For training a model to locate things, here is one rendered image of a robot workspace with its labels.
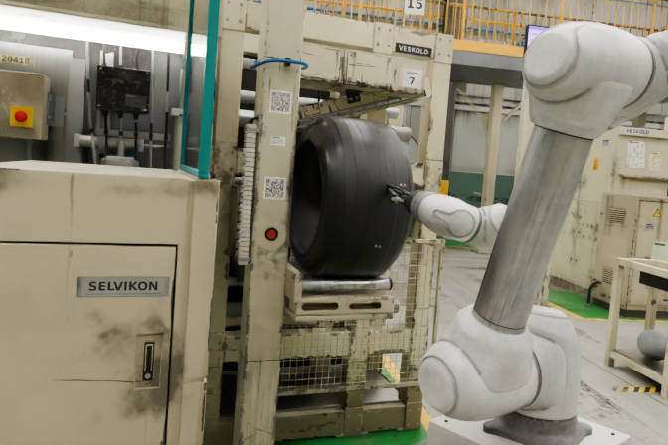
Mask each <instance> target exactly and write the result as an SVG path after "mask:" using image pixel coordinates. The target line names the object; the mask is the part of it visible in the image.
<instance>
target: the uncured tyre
mask: <svg viewBox="0 0 668 445"><path fill-rule="evenodd" d="M354 169H366V170H375V171H364V170H354ZM399 182H405V183H407V190H411V191H413V190H414V181H413V173H412V167H411V163H410V159H409V156H408V153H407V151H406V148H405V146H404V145H403V143H402V142H401V140H400V139H399V137H398V136H397V135H396V133H395V132H394V131H393V129H392V128H391V127H389V126H388V125H386V124H384V123H381V122H379V121H376V120H368V119H359V118H349V117H340V116H325V117H320V118H318V119H317V120H315V121H314V122H313V123H312V124H311V125H309V126H308V127H307V128H306V129H305V130H304V131H303V133H302V134H301V136H300V138H299V140H298V143H297V145H296V148H295V158H294V174H293V188H292V202H291V216H290V230H289V240H290V245H291V249H292V252H293V255H294V258H295V260H296V262H297V263H298V265H299V266H300V267H301V268H302V269H303V270H304V271H305V272H306V273H307V274H308V275H309V276H311V277H313V278H377V277H379V276H381V275H383V274H384V273H385V272H386V271H387V270H388V269H389V268H390V267H391V266H392V265H393V264H394V262H395V261H396V260H397V259H398V257H399V256H400V254H401V252H402V250H403V248H404V246H405V244H406V241H407V238H408V235H409V231H410V227H411V222H412V214H410V213H409V212H408V210H407V208H406V206H405V205H404V204H401V203H400V201H397V202H396V203H391V200H390V199H389V198H388V197H387V195H388V194H387V193H386V186H387V184H392V185H394V186H397V187H398V186H399ZM374 243H382V244H383V246H382V249H381V250H374V249H373V247H374Z"/></svg>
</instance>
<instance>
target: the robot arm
mask: <svg viewBox="0 0 668 445"><path fill-rule="evenodd" d="M522 75H523V80H524V83H525V86H526V88H527V89H528V90H529V116H530V120H531V122H533V123H535V124H534V127H533V130H532V133H531V136H530V139H529V142H528V145H527V148H526V151H525V154H524V157H523V160H522V163H521V166H520V169H519V172H518V175H517V178H516V181H515V184H514V187H513V190H512V193H511V196H510V199H509V202H508V205H507V206H506V205H504V204H495V205H491V206H486V207H481V208H480V209H479V208H476V207H473V206H471V205H469V204H467V203H466V202H464V201H462V200H460V199H458V198H454V197H451V196H447V195H443V194H437V193H434V192H432V191H423V190H414V191H411V190H404V189H400V188H399V187H397V186H394V185H392V184H387V186H386V193H387V194H388V195H387V197H388V198H389V199H390V200H391V203H396V202H397V201H400V203H401V204H404V205H405V206H406V208H407V210H408V212H409V213H410V214H412V216H413V217H414V218H415V219H416V220H417V221H419V222H421V223H423V224H424V225H425V226H426V227H427V228H428V229H429V230H430V231H432V232H434V233H435V234H437V235H439V236H442V237H444V238H446V239H450V240H457V241H460V242H463V243H465V244H467V245H468V246H470V247H472V248H475V249H477V250H480V251H484V252H487V253H491V255H490V258H489V261H488V264H487V267H486V270H485V273H484V276H483V279H482V282H481V285H480V288H479V291H478V294H477V297H476V301H475V304H471V305H469V306H467V307H465V308H463V309H461V310H460V311H458V312H457V314H456V316H455V317H454V319H453V320H452V322H451V323H450V325H449V326H448V328H447V329H446V330H445V332H444V333H443V335H442V336H441V337H440V338H439V340H438V342H437V343H434V344H433V345H431V347H430V348H429V349H428V350H427V352H426V353H425V355H424V357H423V359H422V360H421V363H420V366H419V374H418V382H419V387H420V390H421V393H422V395H423V397H424V399H425V400H426V402H427V403H428V404H429V405H430V406H431V407H432V408H433V409H435V410H437V411H438V412H440V413H442V414H444V416H446V417H448V418H451V419H456V420H460V421H482V420H487V419H491V418H494V419H492V420H489V421H486V422H484V423H483V431H484V432H485V433H488V434H492V435H496V436H500V437H503V438H506V439H509V440H512V441H515V442H517V443H520V444H523V445H579V444H580V443H581V442H582V441H583V440H584V439H585V438H586V437H587V436H590V435H592V426H590V425H589V424H586V423H583V422H579V421H578V417H577V411H578V402H579V395H580V382H581V353H580V344H579V340H578V336H577V333H576V330H575V328H574V325H573V323H572V321H571V320H570V319H569V318H568V317H567V316H566V314H565V313H564V312H563V311H561V310H558V309H554V308H549V307H544V306H537V305H534V302H535V300H536V297H537V294H538V292H539V289H540V286H541V283H542V281H543V278H544V275H545V273H546V270H547V267H548V264H549V262H550V259H551V256H552V254H553V251H554V248H555V245H556V243H557V240H558V237H559V235H560V232H561V229H562V226H563V224H564V221H565V218H566V216H567V213H568V210H569V207H570V205H571V202H572V199H573V197H574V194H575V191H576V188H577V186H578V183H579V180H580V178H581V175H582V172H583V169H584V167H585V162H586V160H587V157H588V154H589V151H590V149H591V146H592V143H593V141H594V139H598V138H599V137H600V136H601V135H602V134H604V133H605V132H608V131H610V130H612V129H614V128H616V127H618V126H620V125H621V124H623V123H625V122H627V121H630V120H632V119H634V118H636V117H637V116H639V115H641V114H642V113H644V112H645V111H647V110H648V109H650V108H651V107H653V106H654V105H656V104H657V103H659V102H660V101H662V100H663V99H664V98H666V97H667V96H668V31H664V32H658V33H653V34H651V35H649V36H648V37H646V38H642V37H635V36H633V35H632V34H630V33H628V32H626V31H624V30H621V29H618V28H615V27H612V26H609V25H605V24H601V23H597V22H588V21H574V22H567V23H562V24H558V25H555V26H553V27H550V28H548V29H546V30H544V31H543V32H541V33H540V34H539V35H537V36H536V37H535V38H534V39H533V41H532V42H531V43H530V45H529V46H528V48H527V50H526V52H525V54H524V57H523V61H522Z"/></svg>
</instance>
